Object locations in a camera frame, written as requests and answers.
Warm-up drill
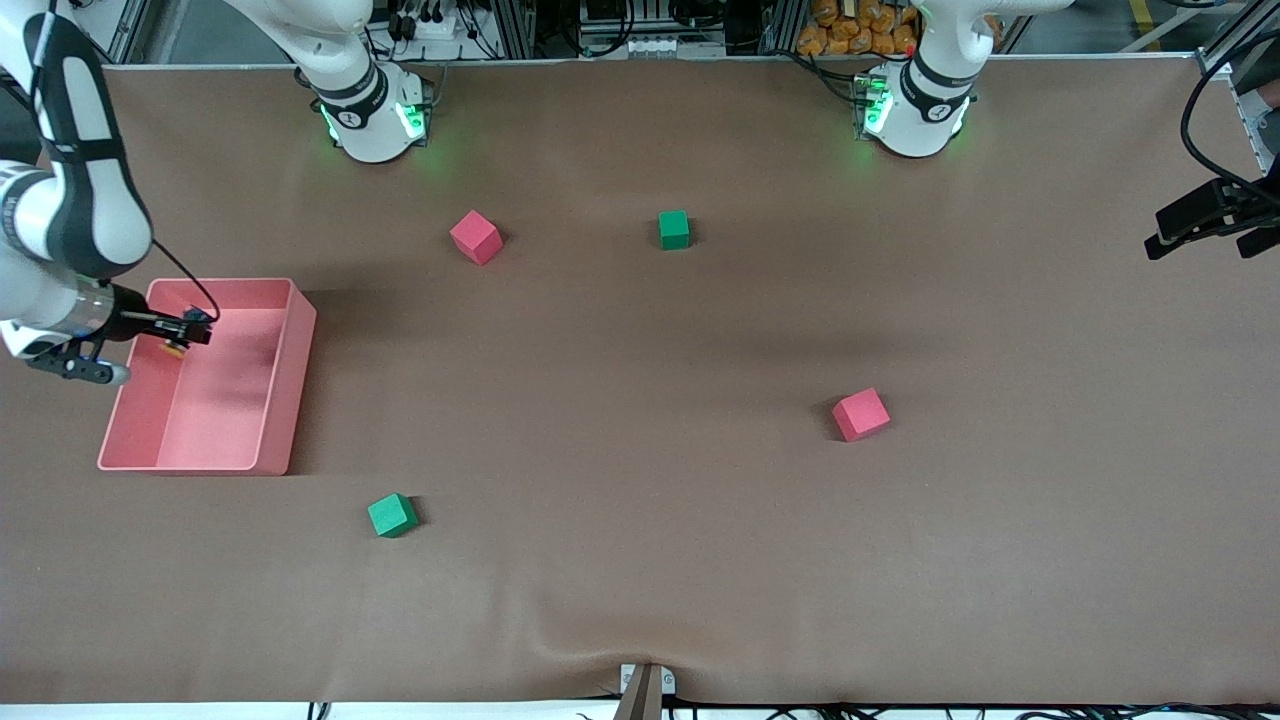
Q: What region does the aluminium frame post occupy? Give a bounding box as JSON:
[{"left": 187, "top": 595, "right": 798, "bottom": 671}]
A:
[
  {"left": 765, "top": 0, "right": 809, "bottom": 56},
  {"left": 490, "top": 0, "right": 536, "bottom": 59}
]

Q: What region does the brown table cover mat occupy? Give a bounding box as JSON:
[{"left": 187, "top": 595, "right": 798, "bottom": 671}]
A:
[{"left": 0, "top": 55, "right": 1280, "bottom": 706}]

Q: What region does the white power strip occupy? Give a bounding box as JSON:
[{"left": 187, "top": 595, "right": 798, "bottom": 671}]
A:
[{"left": 393, "top": 8, "right": 473, "bottom": 43}]

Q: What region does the black left arm base cable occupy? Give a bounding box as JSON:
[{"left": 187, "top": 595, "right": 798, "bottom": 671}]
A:
[{"left": 790, "top": 48, "right": 871, "bottom": 106}]

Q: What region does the diagonal aluminium frame profile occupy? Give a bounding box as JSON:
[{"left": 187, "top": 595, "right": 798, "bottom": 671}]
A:
[{"left": 1195, "top": 0, "right": 1280, "bottom": 79}]

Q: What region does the pink plastic bin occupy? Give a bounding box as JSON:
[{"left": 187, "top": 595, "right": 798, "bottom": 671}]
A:
[{"left": 97, "top": 277, "right": 318, "bottom": 475}]

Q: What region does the pink foam cube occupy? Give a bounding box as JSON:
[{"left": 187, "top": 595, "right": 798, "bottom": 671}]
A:
[
  {"left": 449, "top": 210, "right": 504, "bottom": 267},
  {"left": 831, "top": 388, "right": 892, "bottom": 443}
]

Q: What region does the orange capped black push button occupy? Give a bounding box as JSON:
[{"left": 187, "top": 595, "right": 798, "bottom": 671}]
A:
[{"left": 162, "top": 306, "right": 213, "bottom": 359}]

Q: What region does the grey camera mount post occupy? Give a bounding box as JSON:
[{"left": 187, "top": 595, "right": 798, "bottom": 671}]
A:
[{"left": 612, "top": 662, "right": 677, "bottom": 720}]

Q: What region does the orange snack packets pile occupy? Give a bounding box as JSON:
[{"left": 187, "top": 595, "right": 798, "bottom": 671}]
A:
[{"left": 797, "top": 0, "right": 921, "bottom": 57}]

